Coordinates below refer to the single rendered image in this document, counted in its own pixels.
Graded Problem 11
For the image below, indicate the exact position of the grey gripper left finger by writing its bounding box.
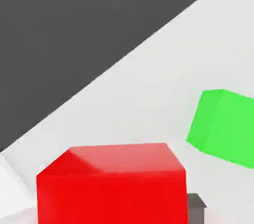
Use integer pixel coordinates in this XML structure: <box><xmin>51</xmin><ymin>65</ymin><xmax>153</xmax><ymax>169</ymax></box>
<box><xmin>0</xmin><ymin>205</ymin><xmax>38</xmax><ymax>224</ymax></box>

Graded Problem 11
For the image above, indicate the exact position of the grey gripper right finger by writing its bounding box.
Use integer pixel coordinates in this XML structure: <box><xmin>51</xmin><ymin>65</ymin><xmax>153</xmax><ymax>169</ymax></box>
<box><xmin>187</xmin><ymin>193</ymin><xmax>237</xmax><ymax>224</ymax></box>

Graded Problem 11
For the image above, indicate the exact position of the small red cube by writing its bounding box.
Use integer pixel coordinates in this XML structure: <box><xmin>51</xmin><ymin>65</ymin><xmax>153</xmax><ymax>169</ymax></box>
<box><xmin>36</xmin><ymin>142</ymin><xmax>189</xmax><ymax>224</ymax></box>

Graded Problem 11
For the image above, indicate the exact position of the small green cube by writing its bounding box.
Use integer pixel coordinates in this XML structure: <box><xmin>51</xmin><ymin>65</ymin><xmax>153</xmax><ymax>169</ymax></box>
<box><xmin>186</xmin><ymin>89</ymin><xmax>254</xmax><ymax>169</ymax></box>

